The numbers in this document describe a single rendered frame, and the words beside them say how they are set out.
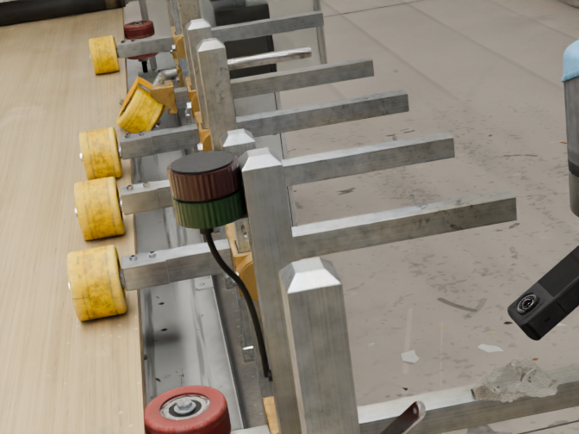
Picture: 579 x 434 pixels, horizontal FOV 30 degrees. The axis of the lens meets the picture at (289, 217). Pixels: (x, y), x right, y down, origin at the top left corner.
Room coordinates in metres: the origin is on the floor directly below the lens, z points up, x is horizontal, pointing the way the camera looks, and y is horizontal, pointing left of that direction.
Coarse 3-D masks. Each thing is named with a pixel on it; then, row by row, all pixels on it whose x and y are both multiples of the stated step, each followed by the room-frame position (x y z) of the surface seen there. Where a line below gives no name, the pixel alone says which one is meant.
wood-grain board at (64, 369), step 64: (0, 64) 2.63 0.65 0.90; (64, 64) 2.53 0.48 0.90; (0, 128) 2.02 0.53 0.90; (64, 128) 1.96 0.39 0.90; (0, 192) 1.63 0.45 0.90; (64, 192) 1.59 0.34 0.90; (0, 256) 1.36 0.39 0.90; (64, 256) 1.33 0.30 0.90; (0, 320) 1.15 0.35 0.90; (64, 320) 1.13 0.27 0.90; (128, 320) 1.11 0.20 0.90; (0, 384) 1.00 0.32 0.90; (64, 384) 0.98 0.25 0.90; (128, 384) 0.96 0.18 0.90
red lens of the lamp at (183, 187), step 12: (168, 168) 0.86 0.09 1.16; (228, 168) 0.84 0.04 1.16; (180, 180) 0.84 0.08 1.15; (192, 180) 0.83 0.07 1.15; (204, 180) 0.83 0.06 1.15; (216, 180) 0.83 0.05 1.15; (228, 180) 0.84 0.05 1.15; (240, 180) 0.85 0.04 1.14; (180, 192) 0.84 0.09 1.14; (192, 192) 0.83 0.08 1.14; (204, 192) 0.83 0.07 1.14; (216, 192) 0.83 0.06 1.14; (228, 192) 0.84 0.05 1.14
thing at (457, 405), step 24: (576, 384) 0.92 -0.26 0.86; (360, 408) 0.92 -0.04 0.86; (384, 408) 0.91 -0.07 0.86; (432, 408) 0.90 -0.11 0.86; (456, 408) 0.91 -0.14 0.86; (480, 408) 0.91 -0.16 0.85; (504, 408) 0.91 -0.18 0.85; (528, 408) 0.91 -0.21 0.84; (552, 408) 0.92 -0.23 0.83; (240, 432) 0.91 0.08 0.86; (264, 432) 0.90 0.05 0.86; (360, 432) 0.89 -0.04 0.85; (408, 432) 0.90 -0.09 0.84; (432, 432) 0.90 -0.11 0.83
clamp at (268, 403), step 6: (264, 402) 0.94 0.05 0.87; (270, 402) 0.94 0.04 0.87; (264, 408) 0.94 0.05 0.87; (270, 408) 0.93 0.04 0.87; (270, 414) 0.92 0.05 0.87; (276, 414) 0.91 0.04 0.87; (270, 420) 0.91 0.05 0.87; (276, 420) 0.90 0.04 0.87; (270, 426) 0.90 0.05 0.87; (276, 426) 0.89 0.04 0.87; (270, 432) 0.90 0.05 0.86; (276, 432) 0.88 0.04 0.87
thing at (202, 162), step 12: (192, 156) 0.88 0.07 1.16; (204, 156) 0.87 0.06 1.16; (216, 156) 0.87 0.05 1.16; (228, 156) 0.86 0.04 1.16; (180, 168) 0.85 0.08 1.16; (192, 168) 0.84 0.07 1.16; (204, 168) 0.84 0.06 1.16; (216, 168) 0.84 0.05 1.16; (216, 252) 0.86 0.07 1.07; (240, 288) 0.86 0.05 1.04; (252, 312) 0.85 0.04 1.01; (264, 348) 0.86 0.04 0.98; (264, 360) 0.85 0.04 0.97; (264, 372) 0.86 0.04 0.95
